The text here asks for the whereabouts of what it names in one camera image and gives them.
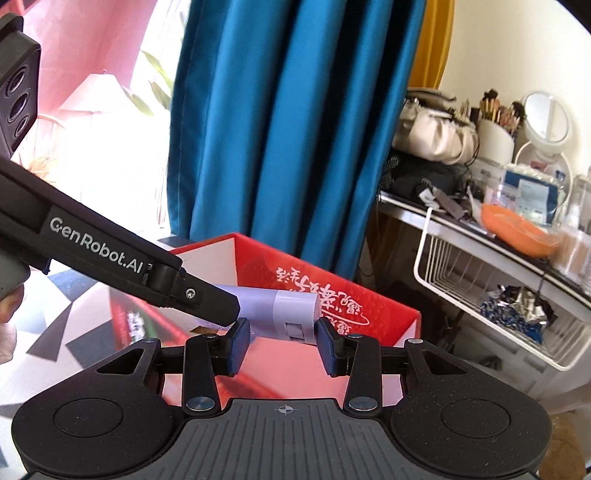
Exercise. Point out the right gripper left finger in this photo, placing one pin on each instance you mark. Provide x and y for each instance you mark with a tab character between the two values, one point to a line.
208	356

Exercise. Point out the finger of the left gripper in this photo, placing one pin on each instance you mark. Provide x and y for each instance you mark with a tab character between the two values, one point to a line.
184	292

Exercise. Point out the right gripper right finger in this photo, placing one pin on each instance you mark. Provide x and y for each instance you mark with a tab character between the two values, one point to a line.
356	357

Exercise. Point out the person's left hand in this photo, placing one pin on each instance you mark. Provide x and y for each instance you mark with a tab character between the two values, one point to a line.
8	335

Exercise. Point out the red strawberry cardboard box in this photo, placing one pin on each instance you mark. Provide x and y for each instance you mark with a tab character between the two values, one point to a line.
278	369

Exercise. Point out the grey desk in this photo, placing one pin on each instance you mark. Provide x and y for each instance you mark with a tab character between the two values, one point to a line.
559	391

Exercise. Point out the blue silver snack bag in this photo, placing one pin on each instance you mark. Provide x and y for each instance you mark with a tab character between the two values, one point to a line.
520	309

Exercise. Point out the orange plate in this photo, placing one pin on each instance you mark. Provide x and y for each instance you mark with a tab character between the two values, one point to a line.
518	232

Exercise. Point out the blue curtain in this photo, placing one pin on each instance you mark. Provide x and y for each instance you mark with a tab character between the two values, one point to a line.
282	115

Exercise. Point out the cotton swab container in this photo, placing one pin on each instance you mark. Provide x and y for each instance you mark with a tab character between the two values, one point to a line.
572	258

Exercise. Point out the beige handbag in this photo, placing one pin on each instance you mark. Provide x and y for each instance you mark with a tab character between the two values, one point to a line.
431	127

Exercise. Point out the clear box blue label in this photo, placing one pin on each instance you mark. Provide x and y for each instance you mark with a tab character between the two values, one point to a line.
539	196

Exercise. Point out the white makeup brush cup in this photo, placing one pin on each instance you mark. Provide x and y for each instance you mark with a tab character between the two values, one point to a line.
498	126

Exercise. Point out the round white vanity mirror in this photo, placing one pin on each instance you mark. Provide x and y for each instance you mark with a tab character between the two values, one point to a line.
547	130

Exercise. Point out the yellow curtain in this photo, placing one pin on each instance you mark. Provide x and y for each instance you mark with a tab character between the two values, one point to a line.
434	45

